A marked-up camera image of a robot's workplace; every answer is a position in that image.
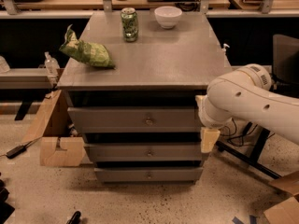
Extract grey bottom drawer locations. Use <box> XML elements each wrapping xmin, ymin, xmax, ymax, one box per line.
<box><xmin>94</xmin><ymin>167</ymin><xmax>203</xmax><ymax>183</ymax></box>

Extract open cardboard box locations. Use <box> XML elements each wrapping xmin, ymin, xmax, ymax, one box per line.
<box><xmin>22</xmin><ymin>90</ymin><xmax>86</xmax><ymax>167</ymax></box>

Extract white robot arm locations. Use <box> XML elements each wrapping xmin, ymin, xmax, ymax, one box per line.
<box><xmin>195</xmin><ymin>64</ymin><xmax>299</xmax><ymax>153</ymax></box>

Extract grey middle drawer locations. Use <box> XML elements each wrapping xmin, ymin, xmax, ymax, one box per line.
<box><xmin>85</xmin><ymin>143</ymin><xmax>208</xmax><ymax>162</ymax></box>

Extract black stand base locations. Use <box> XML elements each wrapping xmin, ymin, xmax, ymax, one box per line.
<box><xmin>216</xmin><ymin>122</ymin><xmax>281</xmax><ymax>179</ymax></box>

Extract cardboard box bottom right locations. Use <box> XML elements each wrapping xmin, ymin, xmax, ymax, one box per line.
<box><xmin>263</xmin><ymin>171</ymin><xmax>299</xmax><ymax>224</ymax></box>

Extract black tool on floor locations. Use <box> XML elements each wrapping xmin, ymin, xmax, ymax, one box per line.
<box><xmin>66</xmin><ymin>211</ymin><xmax>81</xmax><ymax>224</ymax></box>

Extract dark office chair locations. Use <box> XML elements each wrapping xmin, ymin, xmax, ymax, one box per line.
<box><xmin>272</xmin><ymin>35</ymin><xmax>299</xmax><ymax>98</ymax></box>

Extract white ceramic bowl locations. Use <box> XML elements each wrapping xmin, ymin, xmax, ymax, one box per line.
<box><xmin>154</xmin><ymin>6</ymin><xmax>182</xmax><ymax>29</ymax></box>

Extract grey drawer cabinet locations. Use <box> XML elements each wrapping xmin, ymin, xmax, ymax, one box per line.
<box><xmin>56</xmin><ymin>10</ymin><xmax>240</xmax><ymax>184</ymax></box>

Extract clear plastic bottle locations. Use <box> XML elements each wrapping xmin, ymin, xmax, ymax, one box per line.
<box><xmin>44</xmin><ymin>51</ymin><xmax>60</xmax><ymax>76</ymax></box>

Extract grey drawer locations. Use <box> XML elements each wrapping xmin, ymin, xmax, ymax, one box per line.
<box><xmin>68</xmin><ymin>106</ymin><xmax>201</xmax><ymax>133</ymax></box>
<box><xmin>85</xmin><ymin>143</ymin><xmax>208</xmax><ymax>162</ymax></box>
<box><xmin>94</xmin><ymin>167</ymin><xmax>203</xmax><ymax>183</ymax></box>

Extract green chip bag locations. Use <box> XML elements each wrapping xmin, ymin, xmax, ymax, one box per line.
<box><xmin>59</xmin><ymin>25</ymin><xmax>115</xmax><ymax>68</ymax></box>

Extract black power adapter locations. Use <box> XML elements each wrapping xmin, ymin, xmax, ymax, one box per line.
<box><xmin>6</xmin><ymin>146</ymin><xmax>26</xmax><ymax>159</ymax></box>

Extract black object bottom left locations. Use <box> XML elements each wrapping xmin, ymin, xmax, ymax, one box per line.
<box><xmin>0</xmin><ymin>179</ymin><xmax>15</xmax><ymax>224</ymax></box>

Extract green soda can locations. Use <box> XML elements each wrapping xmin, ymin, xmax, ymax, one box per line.
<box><xmin>121</xmin><ymin>7</ymin><xmax>138</xmax><ymax>42</ymax></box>

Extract black cables on floor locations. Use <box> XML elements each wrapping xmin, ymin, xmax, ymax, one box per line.
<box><xmin>218</xmin><ymin>118</ymin><xmax>275</xmax><ymax>147</ymax></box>

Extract white pump dispenser bottle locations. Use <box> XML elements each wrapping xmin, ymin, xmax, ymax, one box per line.
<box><xmin>221</xmin><ymin>43</ymin><xmax>230</xmax><ymax>55</ymax></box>

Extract grey top drawer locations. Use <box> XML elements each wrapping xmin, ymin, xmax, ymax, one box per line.
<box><xmin>68</xmin><ymin>106</ymin><xmax>201</xmax><ymax>133</ymax></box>

